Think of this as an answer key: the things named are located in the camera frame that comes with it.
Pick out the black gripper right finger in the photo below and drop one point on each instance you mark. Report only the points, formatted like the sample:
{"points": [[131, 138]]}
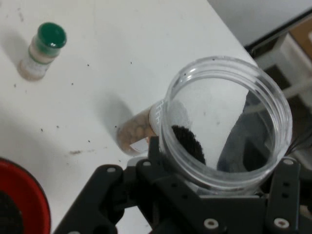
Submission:
{"points": [[284, 195]]}

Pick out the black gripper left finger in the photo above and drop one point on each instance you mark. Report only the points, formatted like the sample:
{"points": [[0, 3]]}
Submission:
{"points": [[102, 190]]}

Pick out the clear jar with black seeds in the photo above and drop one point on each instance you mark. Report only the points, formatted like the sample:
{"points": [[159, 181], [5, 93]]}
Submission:
{"points": [[190, 146]]}

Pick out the white-lidded brown spice jar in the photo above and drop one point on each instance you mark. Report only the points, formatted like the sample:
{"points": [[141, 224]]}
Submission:
{"points": [[134, 129]]}

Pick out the red bowl with black seeds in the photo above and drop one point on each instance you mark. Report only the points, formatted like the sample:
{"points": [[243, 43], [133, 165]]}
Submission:
{"points": [[31, 195]]}

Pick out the green-capped small spice bottle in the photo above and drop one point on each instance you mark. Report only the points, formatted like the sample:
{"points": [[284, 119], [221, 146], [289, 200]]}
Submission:
{"points": [[51, 36]]}

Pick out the brown cardboard box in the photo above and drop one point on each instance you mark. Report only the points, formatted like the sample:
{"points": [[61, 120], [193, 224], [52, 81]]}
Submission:
{"points": [[302, 34]]}

